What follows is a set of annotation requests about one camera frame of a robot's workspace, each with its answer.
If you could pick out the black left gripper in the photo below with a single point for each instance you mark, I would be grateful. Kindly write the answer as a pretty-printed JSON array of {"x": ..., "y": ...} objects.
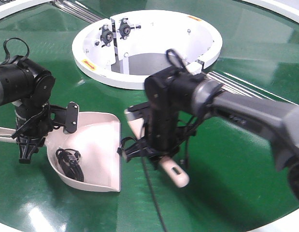
[{"x": 51, "y": 117}]

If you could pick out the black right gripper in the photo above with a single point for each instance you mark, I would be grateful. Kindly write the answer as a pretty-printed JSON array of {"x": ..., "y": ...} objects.
[{"x": 161, "y": 133}]

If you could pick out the pink hand brush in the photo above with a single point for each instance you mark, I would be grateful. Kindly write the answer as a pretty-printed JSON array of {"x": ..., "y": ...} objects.
[{"x": 171, "y": 168}]

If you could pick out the pink plastic dustpan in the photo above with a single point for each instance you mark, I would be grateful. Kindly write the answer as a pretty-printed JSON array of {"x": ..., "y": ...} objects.
[{"x": 97, "y": 139}]

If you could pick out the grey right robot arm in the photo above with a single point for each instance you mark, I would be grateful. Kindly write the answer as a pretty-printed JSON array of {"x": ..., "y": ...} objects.
[{"x": 179, "y": 101}]

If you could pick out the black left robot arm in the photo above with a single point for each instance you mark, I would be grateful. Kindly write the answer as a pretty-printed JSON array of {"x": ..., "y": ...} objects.
[{"x": 28, "y": 85}]

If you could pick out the left black bearing block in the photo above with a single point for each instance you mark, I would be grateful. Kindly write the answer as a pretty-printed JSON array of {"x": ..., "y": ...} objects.
[{"x": 106, "y": 35}]

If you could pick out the black bearing block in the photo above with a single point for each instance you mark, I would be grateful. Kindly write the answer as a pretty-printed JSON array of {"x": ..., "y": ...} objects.
[
  {"x": 125, "y": 28},
  {"x": 106, "y": 35}
]

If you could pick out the right black bearing block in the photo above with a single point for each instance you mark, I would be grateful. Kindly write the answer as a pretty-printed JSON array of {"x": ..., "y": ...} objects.
[{"x": 125, "y": 28}]

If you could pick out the white outer rim left segment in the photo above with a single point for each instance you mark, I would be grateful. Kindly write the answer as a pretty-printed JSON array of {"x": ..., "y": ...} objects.
[{"x": 9, "y": 7}]

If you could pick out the white rim segment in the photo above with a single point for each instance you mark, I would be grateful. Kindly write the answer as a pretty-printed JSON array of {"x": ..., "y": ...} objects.
[
  {"x": 286, "y": 8},
  {"x": 9, "y": 7}
]

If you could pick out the far steel roller gap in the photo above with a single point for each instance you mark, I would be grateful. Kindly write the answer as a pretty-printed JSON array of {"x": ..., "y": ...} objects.
[{"x": 76, "y": 9}]

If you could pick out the white outer rim right segment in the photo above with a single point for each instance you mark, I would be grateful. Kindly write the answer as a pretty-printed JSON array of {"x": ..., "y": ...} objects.
[{"x": 286, "y": 8}]

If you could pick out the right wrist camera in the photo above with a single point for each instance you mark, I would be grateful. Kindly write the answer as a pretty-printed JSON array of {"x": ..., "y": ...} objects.
[{"x": 139, "y": 111}]

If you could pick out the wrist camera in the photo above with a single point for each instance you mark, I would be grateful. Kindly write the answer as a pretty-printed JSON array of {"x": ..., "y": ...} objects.
[
  {"x": 139, "y": 111},
  {"x": 71, "y": 118}
]

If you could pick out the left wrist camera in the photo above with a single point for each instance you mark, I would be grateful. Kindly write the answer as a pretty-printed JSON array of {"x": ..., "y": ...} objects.
[{"x": 71, "y": 118}]

